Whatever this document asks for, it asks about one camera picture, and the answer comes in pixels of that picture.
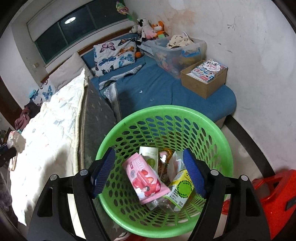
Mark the butterfly pillow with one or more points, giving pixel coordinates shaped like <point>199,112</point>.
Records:
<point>114,54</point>
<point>43,93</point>

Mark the green plastic mesh trash basket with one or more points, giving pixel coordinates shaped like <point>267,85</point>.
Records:
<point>170,129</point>

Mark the cow plush toy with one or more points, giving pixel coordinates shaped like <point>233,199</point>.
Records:
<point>139,30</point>

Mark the blue bed sheet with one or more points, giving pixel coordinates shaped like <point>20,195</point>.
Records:
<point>143,84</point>

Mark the red plastic stool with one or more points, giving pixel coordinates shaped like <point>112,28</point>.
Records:
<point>279,204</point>

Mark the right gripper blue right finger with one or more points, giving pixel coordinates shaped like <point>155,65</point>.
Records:
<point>194,172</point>

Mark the orange fox plush toy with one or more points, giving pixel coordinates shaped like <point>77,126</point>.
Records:
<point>159,29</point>

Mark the pink pig plush toy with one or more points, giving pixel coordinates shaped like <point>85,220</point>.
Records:
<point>149,32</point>

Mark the brown cardboard box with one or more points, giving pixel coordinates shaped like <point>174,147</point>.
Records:
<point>200,88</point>

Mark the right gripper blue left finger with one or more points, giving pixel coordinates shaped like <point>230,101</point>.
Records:
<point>101,173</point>

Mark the pink snack wrapper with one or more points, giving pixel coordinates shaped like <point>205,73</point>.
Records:
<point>145,181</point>

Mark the orange peel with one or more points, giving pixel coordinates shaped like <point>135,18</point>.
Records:
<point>165,155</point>

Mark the butterfly pillow left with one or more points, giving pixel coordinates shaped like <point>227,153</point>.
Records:
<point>43,93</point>

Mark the dark clothes pile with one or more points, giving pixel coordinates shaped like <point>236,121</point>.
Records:
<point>29,112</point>

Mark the colourful picture book in box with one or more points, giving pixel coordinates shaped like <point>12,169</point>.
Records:
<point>207,70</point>

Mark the white paper cup green logo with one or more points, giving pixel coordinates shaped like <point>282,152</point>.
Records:
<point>151,156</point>

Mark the grey star-pattern mattress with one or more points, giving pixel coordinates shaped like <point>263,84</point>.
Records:
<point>95,121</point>

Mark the butterfly pillow right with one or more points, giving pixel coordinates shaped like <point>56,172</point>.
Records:
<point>114,54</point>

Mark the clear plastic storage bin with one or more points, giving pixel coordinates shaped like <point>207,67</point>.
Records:
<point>176,59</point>

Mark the grey plain pillow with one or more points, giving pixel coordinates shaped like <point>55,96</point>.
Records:
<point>69,70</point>

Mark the dark window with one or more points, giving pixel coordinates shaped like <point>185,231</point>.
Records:
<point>70,28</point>

